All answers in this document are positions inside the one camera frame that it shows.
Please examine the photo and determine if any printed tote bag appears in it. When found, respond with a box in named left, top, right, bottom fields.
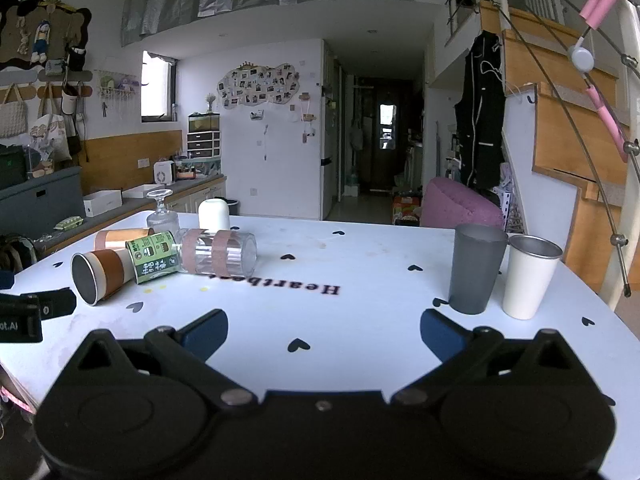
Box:
left=30, top=83, right=74, bottom=163

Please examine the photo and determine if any white ceramic cup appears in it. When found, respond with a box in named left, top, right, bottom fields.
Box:
left=198, top=198, right=231, bottom=232

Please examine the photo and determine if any grey storage box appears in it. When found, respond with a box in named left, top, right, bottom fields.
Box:
left=0, top=166, right=86, bottom=242

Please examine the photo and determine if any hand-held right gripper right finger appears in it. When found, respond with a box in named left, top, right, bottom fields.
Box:
left=391, top=309, right=587, bottom=407

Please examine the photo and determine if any brown paper cup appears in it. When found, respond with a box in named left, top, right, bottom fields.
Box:
left=71, top=249, right=139, bottom=307
left=94, top=228, right=156, bottom=252

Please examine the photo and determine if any wooden staircase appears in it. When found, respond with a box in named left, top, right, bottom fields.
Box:
left=479, top=0, right=632, bottom=295

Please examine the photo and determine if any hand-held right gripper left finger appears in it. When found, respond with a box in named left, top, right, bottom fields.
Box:
left=75, top=309, right=254, bottom=407

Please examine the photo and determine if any orange printed box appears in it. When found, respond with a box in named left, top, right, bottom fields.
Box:
left=391, top=195, right=422, bottom=226

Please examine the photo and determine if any black hanging coat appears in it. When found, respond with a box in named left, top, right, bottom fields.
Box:
left=453, top=30, right=507, bottom=191

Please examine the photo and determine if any dark backpack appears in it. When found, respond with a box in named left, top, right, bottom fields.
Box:
left=0, top=233, right=39, bottom=275

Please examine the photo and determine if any white metal cup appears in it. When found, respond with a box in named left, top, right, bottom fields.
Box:
left=502, top=234, right=564, bottom=321

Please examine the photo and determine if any cork board with doll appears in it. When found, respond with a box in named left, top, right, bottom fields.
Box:
left=0, top=0, right=92, bottom=72

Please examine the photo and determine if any metal stair railing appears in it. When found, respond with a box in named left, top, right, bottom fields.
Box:
left=442, top=0, right=640, bottom=297

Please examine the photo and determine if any white flat box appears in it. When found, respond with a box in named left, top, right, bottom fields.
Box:
left=82, top=189, right=123, bottom=218

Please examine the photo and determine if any white wall hook rack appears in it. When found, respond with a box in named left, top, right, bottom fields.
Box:
left=95, top=70, right=141, bottom=111

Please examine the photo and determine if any grey plastic cup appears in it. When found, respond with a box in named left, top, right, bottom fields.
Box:
left=448, top=224, right=509, bottom=315

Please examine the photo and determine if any clear taped glass tumbler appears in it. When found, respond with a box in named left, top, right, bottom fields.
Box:
left=174, top=228, right=258, bottom=277

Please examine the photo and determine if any clear stemmed glass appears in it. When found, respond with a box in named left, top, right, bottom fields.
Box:
left=146, top=189, right=180, bottom=234

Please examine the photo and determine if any small drawer organizer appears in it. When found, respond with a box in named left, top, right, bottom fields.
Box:
left=187, top=112, right=222, bottom=161

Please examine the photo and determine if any pink pouf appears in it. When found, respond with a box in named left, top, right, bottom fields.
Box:
left=421, top=177, right=505, bottom=229

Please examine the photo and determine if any cream tote bag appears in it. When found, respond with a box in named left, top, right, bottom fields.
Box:
left=0, top=83, right=32, bottom=140

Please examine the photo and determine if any pink grip exerciser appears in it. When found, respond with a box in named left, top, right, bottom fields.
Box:
left=567, top=0, right=640, bottom=164

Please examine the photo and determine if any window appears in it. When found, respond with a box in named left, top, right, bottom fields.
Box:
left=141, top=50, right=177, bottom=124

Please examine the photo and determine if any dark hallway door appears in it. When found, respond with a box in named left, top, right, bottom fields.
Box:
left=369, top=85, right=414, bottom=193

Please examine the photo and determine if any cloud-shaped photo board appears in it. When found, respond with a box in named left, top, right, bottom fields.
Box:
left=216, top=62, right=301, bottom=109

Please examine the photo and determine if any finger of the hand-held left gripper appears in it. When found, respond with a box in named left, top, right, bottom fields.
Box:
left=20, top=287, right=77, bottom=320

